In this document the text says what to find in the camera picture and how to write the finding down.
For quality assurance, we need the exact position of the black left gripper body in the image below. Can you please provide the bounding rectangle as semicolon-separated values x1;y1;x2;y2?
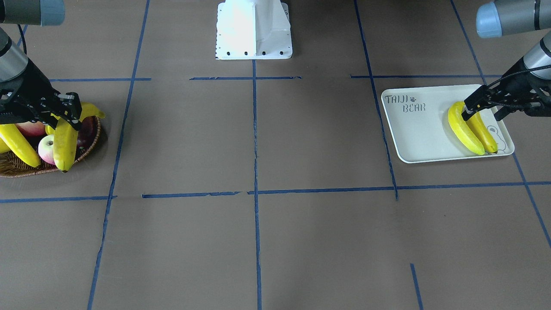
499;58;550;117

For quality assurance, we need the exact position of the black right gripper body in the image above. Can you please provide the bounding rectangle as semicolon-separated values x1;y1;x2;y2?
0;60;61;125

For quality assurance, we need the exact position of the yellow banana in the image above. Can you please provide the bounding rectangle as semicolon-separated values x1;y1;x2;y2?
447;102;486;155
466;113;498;154
0;124;41;167
53;102;105;173

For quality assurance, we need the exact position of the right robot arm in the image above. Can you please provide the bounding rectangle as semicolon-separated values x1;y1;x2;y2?
0;0;82;131

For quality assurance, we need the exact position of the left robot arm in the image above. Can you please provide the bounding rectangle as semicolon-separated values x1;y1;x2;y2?
461;0;551;121

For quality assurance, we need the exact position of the woven wicker basket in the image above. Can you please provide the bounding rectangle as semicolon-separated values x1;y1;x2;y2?
0;117;103;178

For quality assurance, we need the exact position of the dark purple plum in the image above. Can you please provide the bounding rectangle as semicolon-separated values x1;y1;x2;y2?
77;116;96;149

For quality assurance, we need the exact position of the red and yellow apple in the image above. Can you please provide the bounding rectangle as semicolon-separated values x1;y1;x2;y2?
38;134;55;165

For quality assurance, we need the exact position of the white bear tray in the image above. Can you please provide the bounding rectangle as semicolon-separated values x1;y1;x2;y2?
381;84;515;164

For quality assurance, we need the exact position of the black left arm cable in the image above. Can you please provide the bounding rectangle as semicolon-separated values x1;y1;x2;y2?
486;65;551;108

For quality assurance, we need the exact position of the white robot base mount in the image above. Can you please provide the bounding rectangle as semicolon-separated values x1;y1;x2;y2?
215;0;293;60

